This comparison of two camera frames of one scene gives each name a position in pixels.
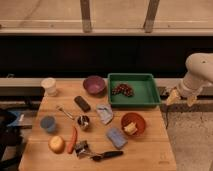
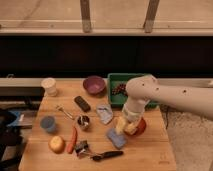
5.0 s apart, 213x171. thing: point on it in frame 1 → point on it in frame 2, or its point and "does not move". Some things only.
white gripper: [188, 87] → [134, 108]
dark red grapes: [124, 88] does not move
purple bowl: [95, 85] does not move
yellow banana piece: [131, 128] does not move
